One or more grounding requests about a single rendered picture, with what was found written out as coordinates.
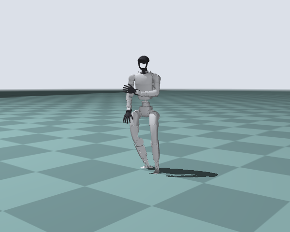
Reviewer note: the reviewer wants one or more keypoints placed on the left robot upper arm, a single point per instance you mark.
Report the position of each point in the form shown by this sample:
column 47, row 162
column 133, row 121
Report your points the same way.
column 156, row 79

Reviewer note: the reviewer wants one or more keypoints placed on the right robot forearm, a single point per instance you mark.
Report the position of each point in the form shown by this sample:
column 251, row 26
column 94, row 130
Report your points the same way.
column 129, row 102

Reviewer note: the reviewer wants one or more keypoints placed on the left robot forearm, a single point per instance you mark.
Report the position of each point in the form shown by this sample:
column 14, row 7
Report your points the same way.
column 146, row 93

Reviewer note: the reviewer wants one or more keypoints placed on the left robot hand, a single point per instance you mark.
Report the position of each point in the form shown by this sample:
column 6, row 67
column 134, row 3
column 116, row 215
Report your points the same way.
column 130, row 89

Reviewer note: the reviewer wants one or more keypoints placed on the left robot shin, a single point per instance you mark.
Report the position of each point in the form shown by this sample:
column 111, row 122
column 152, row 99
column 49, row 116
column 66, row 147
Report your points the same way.
column 156, row 154

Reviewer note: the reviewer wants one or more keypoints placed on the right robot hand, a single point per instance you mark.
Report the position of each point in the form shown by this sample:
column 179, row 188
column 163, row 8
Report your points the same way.
column 127, row 115

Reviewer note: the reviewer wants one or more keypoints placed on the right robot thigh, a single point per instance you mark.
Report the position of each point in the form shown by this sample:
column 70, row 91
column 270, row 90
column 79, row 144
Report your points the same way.
column 134, row 128

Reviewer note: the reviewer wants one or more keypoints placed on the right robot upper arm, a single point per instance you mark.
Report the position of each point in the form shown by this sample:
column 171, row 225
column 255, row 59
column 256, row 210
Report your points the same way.
column 131, row 82

